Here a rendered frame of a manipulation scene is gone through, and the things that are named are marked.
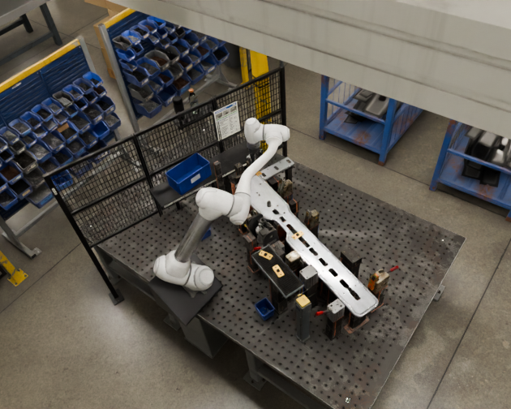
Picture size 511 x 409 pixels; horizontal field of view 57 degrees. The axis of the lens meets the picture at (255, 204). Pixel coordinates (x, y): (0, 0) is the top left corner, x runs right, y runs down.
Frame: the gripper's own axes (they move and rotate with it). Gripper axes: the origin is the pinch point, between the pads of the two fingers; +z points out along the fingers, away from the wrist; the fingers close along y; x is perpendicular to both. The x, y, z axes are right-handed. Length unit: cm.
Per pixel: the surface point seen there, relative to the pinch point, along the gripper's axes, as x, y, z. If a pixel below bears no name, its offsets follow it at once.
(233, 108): 54, 17, -11
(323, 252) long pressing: -69, 4, 29
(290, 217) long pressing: -31.7, 5.5, 28.9
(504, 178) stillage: -63, 238, 112
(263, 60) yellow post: 57, 49, -37
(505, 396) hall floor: -192, 76, 130
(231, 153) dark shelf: 48, 7, 25
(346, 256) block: -82, 13, 26
